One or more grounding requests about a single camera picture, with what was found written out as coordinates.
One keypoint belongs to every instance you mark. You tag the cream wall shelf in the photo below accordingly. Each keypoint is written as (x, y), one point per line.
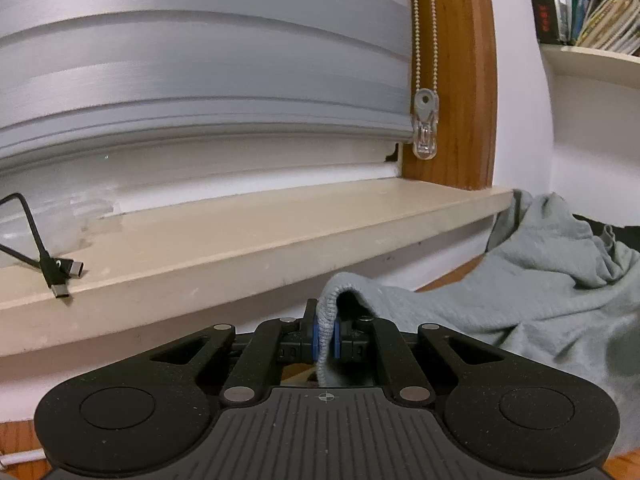
(590, 60)

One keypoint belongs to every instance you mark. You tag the thick black book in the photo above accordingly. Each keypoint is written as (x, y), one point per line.
(545, 5)

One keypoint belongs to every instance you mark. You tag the beige window sill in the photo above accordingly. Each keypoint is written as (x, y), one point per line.
(225, 250)

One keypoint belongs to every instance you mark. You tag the black folded garment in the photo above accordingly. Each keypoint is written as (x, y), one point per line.
(620, 235)

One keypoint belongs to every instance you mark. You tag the stack of magazines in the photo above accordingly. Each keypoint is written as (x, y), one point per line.
(615, 25)

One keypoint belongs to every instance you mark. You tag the grey printed sweatshirt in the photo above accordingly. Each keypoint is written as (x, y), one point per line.
(525, 290)

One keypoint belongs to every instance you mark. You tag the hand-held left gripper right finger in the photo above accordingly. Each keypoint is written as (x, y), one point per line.
(337, 342)

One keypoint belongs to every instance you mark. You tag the grey window blind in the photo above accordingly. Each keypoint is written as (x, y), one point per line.
(200, 60)

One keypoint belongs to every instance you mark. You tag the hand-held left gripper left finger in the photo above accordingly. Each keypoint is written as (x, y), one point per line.
(314, 342)

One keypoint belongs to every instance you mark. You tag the clear plastic sheet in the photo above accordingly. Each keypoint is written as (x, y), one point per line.
(65, 220)

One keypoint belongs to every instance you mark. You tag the wooden window frame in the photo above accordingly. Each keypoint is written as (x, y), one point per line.
(465, 85)

